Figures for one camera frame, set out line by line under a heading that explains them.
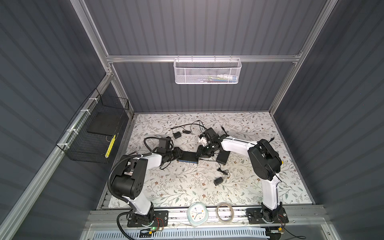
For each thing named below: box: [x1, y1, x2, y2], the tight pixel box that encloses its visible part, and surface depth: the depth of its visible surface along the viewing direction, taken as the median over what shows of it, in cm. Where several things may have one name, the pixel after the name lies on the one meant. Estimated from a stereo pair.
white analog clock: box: [186, 202, 209, 227], surface depth 74 cm
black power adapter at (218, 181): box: [213, 176, 224, 186], surface depth 86 cm
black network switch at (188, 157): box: [177, 151, 199, 164], surface depth 95 cm
